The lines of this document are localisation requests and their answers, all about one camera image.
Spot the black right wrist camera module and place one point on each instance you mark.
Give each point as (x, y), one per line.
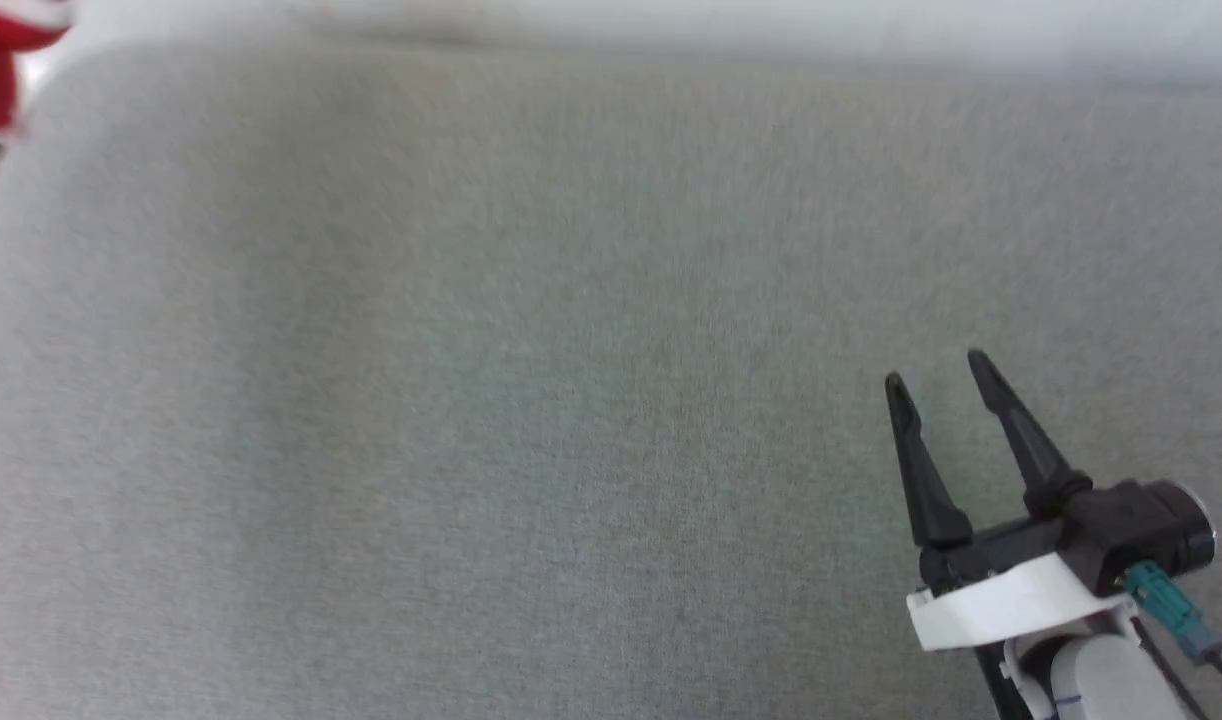
(1141, 530)

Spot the grey fabric sofa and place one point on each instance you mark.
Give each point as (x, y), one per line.
(531, 400)

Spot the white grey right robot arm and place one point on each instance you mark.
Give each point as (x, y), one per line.
(1101, 680)

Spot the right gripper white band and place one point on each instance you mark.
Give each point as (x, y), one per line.
(1011, 600)

